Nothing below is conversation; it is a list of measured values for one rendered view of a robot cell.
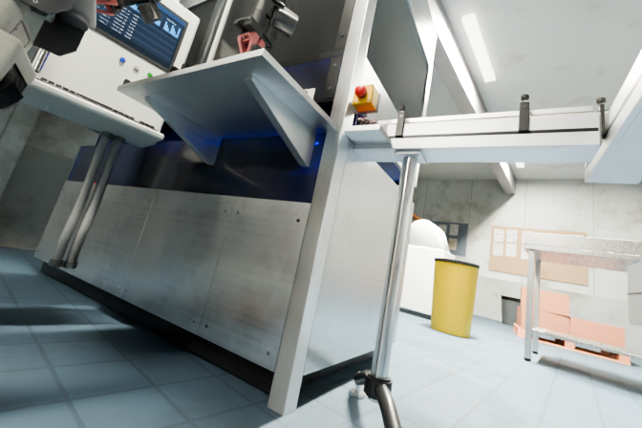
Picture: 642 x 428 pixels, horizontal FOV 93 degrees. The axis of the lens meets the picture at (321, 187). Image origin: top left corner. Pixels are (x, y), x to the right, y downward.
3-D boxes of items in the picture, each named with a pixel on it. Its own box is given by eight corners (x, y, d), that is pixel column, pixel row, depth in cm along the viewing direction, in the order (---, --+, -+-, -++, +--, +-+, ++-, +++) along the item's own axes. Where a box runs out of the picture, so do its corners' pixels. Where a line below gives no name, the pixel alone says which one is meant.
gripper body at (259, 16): (272, 50, 88) (279, 30, 90) (249, 20, 79) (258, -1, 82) (255, 53, 91) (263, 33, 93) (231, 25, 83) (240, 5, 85)
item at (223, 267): (169, 280, 275) (198, 186, 295) (393, 360, 165) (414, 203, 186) (27, 270, 193) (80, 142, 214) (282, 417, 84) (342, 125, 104)
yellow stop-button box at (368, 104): (359, 115, 111) (362, 96, 112) (377, 113, 107) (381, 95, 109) (351, 103, 105) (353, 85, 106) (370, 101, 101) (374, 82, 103)
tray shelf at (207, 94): (218, 145, 148) (220, 142, 149) (347, 141, 111) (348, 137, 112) (116, 90, 109) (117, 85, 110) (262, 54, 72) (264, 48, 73)
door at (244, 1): (197, 82, 165) (226, -6, 179) (261, 68, 140) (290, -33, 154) (196, 81, 164) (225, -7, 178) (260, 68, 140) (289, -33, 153)
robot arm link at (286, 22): (261, 4, 96) (268, -22, 89) (294, 23, 100) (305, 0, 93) (250, 27, 90) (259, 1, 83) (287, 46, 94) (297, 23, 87)
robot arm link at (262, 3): (255, 4, 91) (259, -11, 86) (277, 16, 93) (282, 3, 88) (247, 22, 89) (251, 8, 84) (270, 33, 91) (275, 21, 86)
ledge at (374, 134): (358, 148, 115) (359, 143, 116) (392, 147, 108) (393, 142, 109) (342, 131, 104) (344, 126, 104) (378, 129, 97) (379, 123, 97)
